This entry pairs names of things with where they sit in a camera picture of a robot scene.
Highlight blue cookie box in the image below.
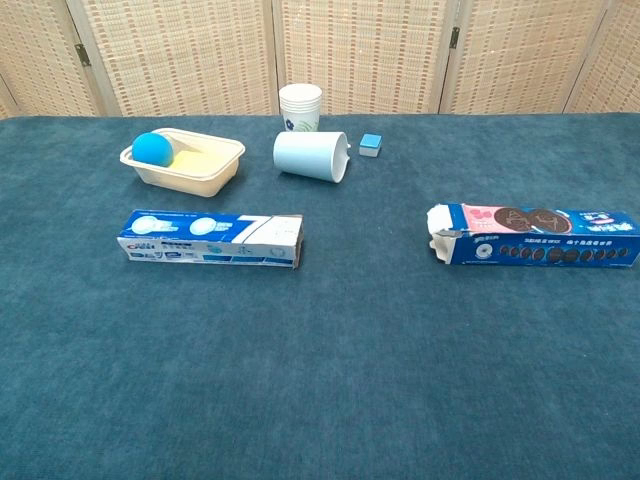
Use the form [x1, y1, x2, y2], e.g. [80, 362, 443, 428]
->
[426, 202, 640, 270]

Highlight blue white toothpaste box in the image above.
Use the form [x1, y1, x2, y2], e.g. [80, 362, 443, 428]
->
[116, 209, 305, 270]

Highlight light blue plastic cup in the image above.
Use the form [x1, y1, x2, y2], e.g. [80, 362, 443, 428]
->
[272, 130, 352, 185]

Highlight small blue white cube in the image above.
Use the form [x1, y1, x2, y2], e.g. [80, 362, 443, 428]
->
[358, 133, 384, 158]

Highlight stacked white paper cups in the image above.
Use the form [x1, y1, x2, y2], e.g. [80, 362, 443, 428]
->
[278, 83, 323, 134]

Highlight cream plastic food container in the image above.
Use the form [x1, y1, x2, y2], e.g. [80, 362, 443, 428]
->
[119, 127, 247, 199]

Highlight yellow sponge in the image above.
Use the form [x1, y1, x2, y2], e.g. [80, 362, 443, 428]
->
[168, 151, 221, 173]

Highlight woven folding screen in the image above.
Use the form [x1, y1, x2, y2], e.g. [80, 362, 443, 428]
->
[0, 0, 640, 120]

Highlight blue ball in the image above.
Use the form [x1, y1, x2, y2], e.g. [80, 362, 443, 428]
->
[131, 132, 175, 166]

